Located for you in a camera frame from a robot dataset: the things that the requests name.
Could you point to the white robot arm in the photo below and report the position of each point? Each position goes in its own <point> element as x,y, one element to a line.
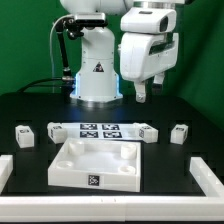
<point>97,82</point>

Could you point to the white U-shaped boundary fence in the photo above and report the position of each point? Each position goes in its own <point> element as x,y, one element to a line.
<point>208,207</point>

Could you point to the white marker tag plate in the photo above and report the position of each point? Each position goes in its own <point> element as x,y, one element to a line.
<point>111,131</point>

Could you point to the black camera on mount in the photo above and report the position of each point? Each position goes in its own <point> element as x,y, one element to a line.
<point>75,24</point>

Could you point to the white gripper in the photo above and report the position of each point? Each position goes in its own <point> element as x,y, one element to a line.
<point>148,47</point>

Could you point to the white square table top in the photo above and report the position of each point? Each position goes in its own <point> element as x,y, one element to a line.
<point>97,164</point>

